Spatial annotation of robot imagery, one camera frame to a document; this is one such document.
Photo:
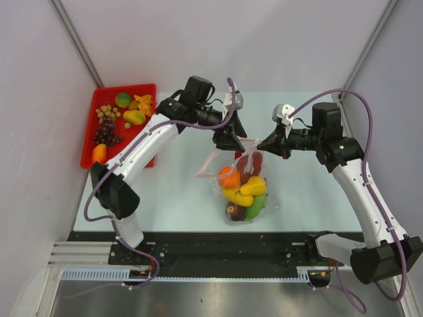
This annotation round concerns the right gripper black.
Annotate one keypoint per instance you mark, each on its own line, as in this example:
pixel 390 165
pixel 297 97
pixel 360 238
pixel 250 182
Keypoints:
pixel 277 143

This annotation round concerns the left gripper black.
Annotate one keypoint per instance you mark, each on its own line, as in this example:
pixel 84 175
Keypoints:
pixel 230 142

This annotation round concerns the red toy lobster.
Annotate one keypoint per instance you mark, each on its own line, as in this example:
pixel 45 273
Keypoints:
pixel 248 165

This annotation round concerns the toy orange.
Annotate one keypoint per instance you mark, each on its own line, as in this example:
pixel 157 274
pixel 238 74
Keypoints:
pixel 229 177

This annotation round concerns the clear zip top bag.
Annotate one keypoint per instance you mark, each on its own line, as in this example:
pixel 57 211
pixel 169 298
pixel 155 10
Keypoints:
pixel 218 159

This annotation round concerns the yellow toy pepper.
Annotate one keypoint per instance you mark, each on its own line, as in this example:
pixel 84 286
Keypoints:
pixel 254 186

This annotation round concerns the green toy vegetable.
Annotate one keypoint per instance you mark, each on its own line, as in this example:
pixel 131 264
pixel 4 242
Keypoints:
pixel 254 210

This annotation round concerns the dark red toy fruit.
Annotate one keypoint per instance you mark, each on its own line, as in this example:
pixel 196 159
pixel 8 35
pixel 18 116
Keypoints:
pixel 235 212

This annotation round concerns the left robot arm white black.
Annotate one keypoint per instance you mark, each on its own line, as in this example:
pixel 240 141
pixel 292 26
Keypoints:
pixel 188 107

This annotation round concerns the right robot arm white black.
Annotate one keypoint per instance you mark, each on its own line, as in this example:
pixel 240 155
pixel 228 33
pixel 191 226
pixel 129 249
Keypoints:
pixel 387 250

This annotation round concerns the yellow toy banana bunch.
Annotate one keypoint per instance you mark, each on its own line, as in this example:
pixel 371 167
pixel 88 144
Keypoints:
pixel 145 104

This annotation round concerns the yellow red toy mango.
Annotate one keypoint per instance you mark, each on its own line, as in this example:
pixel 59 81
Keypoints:
pixel 134 117

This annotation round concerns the green yellow toy mango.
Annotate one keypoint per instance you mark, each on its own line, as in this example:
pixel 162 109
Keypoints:
pixel 123 100

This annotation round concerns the red plastic bin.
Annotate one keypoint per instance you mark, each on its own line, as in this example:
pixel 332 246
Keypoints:
pixel 106 96

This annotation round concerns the purple toy grapes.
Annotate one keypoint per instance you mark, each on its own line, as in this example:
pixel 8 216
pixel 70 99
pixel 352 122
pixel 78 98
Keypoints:
pixel 106 135

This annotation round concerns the yellow green toy grapes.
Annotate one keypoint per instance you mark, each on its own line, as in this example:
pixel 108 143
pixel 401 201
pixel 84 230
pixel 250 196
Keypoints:
pixel 107 113

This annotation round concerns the orange yellow toy peach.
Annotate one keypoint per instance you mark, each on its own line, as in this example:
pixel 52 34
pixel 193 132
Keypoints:
pixel 99 154

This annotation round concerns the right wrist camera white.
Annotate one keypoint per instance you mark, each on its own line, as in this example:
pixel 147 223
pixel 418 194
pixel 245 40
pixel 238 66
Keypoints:
pixel 282 113

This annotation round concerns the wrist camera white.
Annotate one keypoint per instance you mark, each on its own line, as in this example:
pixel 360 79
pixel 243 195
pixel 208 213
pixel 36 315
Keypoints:
pixel 282 113
pixel 228 102

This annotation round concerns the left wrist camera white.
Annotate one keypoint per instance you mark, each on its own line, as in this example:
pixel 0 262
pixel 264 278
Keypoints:
pixel 228 102

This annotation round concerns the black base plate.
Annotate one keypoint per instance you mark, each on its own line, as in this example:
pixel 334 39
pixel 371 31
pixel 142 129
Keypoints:
pixel 221 255

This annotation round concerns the white cable duct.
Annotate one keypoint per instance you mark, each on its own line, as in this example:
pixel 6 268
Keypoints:
pixel 96 274

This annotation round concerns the aluminium rail frame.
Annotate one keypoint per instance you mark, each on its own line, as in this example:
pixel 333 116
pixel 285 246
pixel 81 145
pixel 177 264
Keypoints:
pixel 80 254

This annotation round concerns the right aluminium corner post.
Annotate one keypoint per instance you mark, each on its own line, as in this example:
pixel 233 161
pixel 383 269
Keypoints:
pixel 374 37

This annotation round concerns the aluminium corner post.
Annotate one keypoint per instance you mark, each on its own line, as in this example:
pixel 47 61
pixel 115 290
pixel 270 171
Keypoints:
pixel 374 37
pixel 71 31

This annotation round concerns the left aluminium corner post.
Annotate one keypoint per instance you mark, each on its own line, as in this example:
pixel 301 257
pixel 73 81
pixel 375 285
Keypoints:
pixel 71 31

